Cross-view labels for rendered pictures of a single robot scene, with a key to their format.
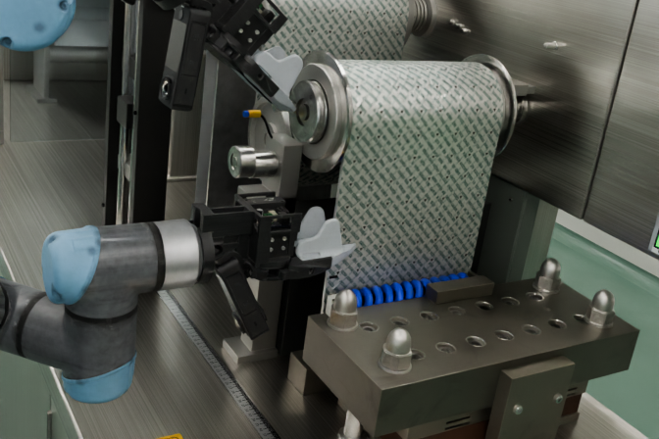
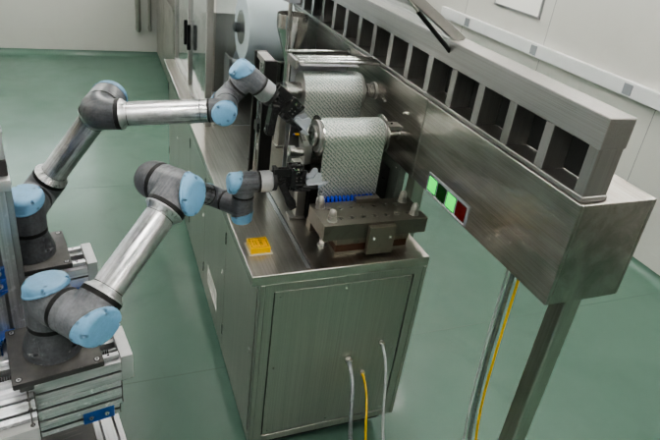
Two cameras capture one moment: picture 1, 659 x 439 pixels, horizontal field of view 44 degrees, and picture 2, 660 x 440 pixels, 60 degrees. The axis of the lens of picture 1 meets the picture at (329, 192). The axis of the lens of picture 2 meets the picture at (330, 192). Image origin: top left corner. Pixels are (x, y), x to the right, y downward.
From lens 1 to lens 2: 111 cm
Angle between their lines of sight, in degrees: 11
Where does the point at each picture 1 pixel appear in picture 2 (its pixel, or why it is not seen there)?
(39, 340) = (224, 204)
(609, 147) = (418, 152)
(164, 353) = (264, 213)
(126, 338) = (249, 205)
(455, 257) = (368, 188)
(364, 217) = (331, 172)
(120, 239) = (248, 176)
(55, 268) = (230, 183)
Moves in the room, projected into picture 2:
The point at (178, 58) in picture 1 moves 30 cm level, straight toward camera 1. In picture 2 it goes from (269, 120) to (258, 154)
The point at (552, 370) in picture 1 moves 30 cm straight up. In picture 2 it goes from (387, 227) to (402, 148)
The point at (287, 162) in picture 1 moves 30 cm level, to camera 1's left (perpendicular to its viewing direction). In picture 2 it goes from (306, 151) to (228, 136)
